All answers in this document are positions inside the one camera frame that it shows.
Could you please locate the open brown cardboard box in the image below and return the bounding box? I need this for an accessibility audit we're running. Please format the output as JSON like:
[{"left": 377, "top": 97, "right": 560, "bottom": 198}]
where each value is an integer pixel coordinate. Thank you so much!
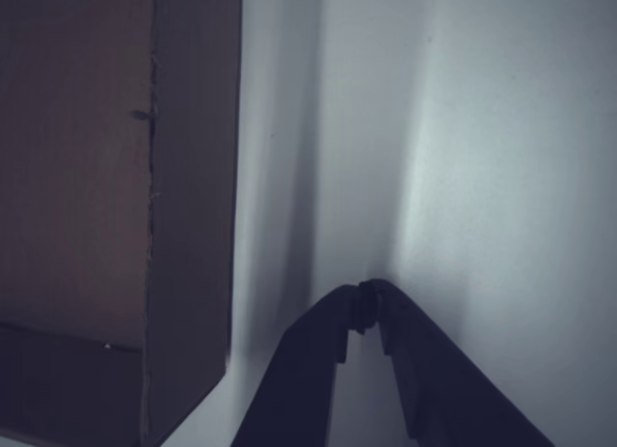
[{"left": 0, "top": 0, "right": 243, "bottom": 447}]

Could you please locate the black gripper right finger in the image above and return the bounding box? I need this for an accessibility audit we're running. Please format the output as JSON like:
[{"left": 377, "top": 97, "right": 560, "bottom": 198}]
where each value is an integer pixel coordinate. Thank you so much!
[{"left": 365, "top": 277, "right": 556, "bottom": 447}]

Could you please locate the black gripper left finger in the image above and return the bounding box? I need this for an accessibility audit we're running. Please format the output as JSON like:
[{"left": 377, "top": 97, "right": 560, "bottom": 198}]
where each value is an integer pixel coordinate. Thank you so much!
[{"left": 230, "top": 282, "right": 370, "bottom": 447}]

